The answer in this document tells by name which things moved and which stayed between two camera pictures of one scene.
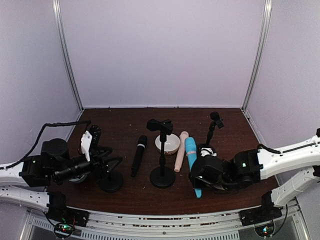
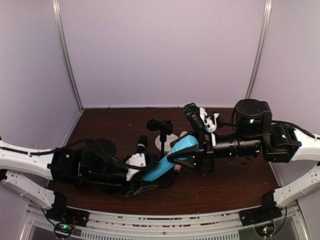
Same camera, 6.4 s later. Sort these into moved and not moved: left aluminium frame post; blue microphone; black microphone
Moved: blue microphone
Not moved: black microphone; left aluminium frame post
